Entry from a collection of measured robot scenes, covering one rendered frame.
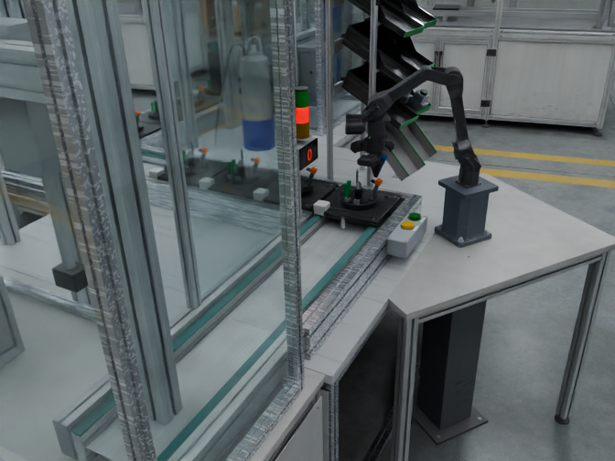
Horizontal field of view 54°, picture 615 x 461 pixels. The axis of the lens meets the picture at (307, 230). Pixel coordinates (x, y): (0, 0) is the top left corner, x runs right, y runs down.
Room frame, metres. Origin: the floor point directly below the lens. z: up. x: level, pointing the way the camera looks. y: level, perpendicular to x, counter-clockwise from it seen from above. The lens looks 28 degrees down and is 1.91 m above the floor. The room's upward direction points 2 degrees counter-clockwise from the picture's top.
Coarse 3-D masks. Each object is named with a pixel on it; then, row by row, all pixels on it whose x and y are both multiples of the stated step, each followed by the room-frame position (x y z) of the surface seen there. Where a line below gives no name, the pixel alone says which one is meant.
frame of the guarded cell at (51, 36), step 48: (48, 0) 0.68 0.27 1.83; (288, 0) 1.13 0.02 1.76; (48, 48) 0.68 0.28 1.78; (288, 48) 1.13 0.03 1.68; (48, 96) 0.69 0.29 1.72; (288, 96) 1.12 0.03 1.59; (288, 144) 1.12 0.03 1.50; (96, 192) 0.69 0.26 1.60; (288, 192) 1.12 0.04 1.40; (96, 240) 0.68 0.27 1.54; (288, 240) 1.12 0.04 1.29; (96, 288) 0.69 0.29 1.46; (144, 432) 0.69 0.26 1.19
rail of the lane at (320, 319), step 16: (400, 208) 1.92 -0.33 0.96; (416, 208) 1.98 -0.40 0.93; (384, 224) 1.80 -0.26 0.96; (384, 240) 1.70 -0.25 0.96; (368, 256) 1.60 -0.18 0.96; (384, 256) 1.70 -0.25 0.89; (352, 272) 1.51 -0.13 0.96; (368, 272) 1.58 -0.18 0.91; (336, 288) 1.44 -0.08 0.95; (352, 288) 1.48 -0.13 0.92; (320, 304) 1.36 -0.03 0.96; (336, 304) 1.39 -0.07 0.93; (352, 304) 1.48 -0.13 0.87; (304, 320) 1.28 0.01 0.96; (320, 320) 1.30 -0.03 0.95; (336, 320) 1.38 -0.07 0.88; (304, 336) 1.25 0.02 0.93; (320, 336) 1.30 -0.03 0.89
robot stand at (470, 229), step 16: (448, 192) 1.89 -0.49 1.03; (464, 192) 1.83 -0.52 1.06; (480, 192) 1.83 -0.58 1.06; (448, 208) 1.88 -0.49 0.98; (464, 208) 1.83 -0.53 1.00; (480, 208) 1.85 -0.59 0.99; (448, 224) 1.88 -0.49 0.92; (464, 224) 1.83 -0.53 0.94; (480, 224) 1.85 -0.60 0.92; (448, 240) 1.85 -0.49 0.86; (464, 240) 1.82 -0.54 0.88; (480, 240) 1.84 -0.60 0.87
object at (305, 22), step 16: (304, 0) 3.04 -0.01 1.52; (304, 16) 3.04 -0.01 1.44; (336, 16) 3.17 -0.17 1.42; (304, 32) 3.04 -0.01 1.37; (336, 32) 3.17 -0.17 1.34; (304, 48) 3.05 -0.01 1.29; (304, 64) 3.05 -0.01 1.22; (336, 64) 3.16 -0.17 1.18; (352, 64) 3.35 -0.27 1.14; (304, 80) 3.05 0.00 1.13; (336, 80) 3.16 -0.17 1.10; (336, 96) 3.16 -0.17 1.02; (352, 96) 3.35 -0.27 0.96; (336, 112) 3.16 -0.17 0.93
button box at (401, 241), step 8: (408, 216) 1.86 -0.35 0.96; (424, 216) 1.86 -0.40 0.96; (400, 224) 1.80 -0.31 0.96; (416, 224) 1.80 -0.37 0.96; (424, 224) 1.83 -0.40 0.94; (392, 232) 1.74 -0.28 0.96; (400, 232) 1.74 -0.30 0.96; (408, 232) 1.74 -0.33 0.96; (416, 232) 1.76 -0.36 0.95; (424, 232) 1.83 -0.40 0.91; (392, 240) 1.70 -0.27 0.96; (400, 240) 1.69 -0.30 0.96; (408, 240) 1.69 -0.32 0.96; (416, 240) 1.77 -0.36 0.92; (392, 248) 1.70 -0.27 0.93; (400, 248) 1.68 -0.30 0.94; (408, 248) 1.69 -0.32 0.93; (400, 256) 1.68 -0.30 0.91
